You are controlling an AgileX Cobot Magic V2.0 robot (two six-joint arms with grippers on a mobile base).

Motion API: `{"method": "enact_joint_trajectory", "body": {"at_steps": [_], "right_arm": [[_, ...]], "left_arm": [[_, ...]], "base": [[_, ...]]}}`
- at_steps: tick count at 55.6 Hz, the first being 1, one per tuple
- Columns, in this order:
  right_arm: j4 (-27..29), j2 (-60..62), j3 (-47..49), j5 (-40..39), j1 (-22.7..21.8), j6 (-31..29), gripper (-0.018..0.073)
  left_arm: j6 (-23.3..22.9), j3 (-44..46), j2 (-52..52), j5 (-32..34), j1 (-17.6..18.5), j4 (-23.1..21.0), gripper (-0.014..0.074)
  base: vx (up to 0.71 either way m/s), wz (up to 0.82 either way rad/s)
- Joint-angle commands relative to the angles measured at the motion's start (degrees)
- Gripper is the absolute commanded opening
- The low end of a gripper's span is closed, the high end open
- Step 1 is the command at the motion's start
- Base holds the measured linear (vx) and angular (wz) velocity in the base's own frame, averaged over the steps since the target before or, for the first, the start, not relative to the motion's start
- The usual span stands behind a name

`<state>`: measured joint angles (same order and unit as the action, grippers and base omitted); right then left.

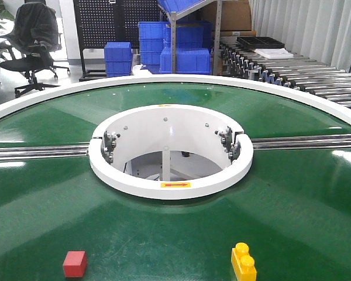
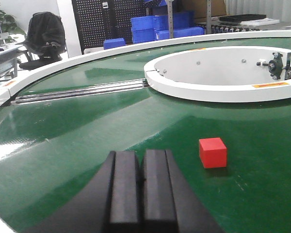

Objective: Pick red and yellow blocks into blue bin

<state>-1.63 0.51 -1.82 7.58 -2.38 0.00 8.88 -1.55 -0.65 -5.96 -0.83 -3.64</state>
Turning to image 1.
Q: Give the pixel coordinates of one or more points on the yellow toy brick block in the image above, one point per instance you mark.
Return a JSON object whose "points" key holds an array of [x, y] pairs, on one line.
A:
{"points": [[243, 264]]}

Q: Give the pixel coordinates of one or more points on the white flat tray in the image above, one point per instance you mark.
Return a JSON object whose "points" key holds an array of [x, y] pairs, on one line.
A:
{"points": [[281, 53]]}

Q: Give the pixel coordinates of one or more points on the metal shelf rack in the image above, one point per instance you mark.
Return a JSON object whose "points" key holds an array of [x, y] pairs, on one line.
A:
{"points": [[178, 11]]}

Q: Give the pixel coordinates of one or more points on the steel roller bar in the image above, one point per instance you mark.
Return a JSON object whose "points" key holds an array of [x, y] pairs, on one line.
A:
{"points": [[39, 152], [303, 142]]}

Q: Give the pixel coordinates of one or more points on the yellow arrow sticker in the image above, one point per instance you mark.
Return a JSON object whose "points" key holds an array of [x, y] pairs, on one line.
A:
{"points": [[175, 184]]}

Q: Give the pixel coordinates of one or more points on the tall blue crate stack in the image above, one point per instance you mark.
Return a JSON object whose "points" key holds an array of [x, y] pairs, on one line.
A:
{"points": [[151, 36]]}

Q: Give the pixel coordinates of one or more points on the right steel roller bar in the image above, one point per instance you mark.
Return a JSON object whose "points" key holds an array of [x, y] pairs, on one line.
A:
{"points": [[303, 142]]}

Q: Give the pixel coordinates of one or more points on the cardboard box on shelf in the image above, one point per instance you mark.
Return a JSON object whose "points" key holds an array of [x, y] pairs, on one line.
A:
{"points": [[236, 15]]}

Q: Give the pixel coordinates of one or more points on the left steel roller bar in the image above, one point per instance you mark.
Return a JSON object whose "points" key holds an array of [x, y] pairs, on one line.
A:
{"points": [[39, 152]]}

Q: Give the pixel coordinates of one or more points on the black pegboard rack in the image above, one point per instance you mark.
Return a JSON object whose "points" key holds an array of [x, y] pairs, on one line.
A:
{"points": [[101, 21]]}

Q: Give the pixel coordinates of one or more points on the red cube block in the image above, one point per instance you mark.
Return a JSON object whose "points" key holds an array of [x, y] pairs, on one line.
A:
{"points": [[75, 264]]}

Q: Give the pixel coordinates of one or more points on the white outer conveyor rim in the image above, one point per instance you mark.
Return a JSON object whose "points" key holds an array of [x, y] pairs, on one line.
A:
{"points": [[322, 104]]}

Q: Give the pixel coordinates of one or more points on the black office chair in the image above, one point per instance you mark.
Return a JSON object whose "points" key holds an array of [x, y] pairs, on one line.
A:
{"points": [[35, 34]]}

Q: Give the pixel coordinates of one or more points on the black compartment tray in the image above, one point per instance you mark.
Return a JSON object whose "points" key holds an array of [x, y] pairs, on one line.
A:
{"points": [[252, 42]]}

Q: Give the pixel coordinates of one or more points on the steel roller conveyor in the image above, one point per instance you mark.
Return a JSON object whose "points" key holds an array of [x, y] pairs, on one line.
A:
{"points": [[299, 73]]}

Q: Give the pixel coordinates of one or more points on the small blue crate stack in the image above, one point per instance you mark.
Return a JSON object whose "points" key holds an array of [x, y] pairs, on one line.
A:
{"points": [[118, 59]]}

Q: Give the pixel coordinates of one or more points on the large blue crate front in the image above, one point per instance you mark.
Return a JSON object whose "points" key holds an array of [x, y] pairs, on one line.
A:
{"points": [[188, 61]]}

